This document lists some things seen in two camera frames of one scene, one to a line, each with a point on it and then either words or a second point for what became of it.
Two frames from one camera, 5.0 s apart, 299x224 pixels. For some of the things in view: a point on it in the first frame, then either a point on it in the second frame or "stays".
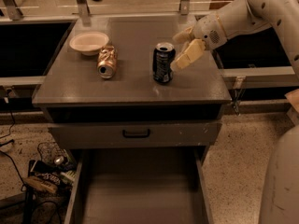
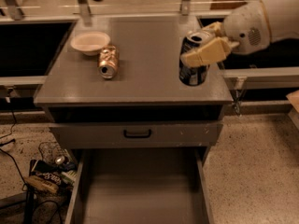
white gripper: (207, 30) → (245, 28)
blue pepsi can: (163, 58) → (194, 75)
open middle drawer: (140, 186) stays
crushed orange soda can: (106, 62) stays
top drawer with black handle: (135, 133) stays
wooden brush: (40, 184) stays
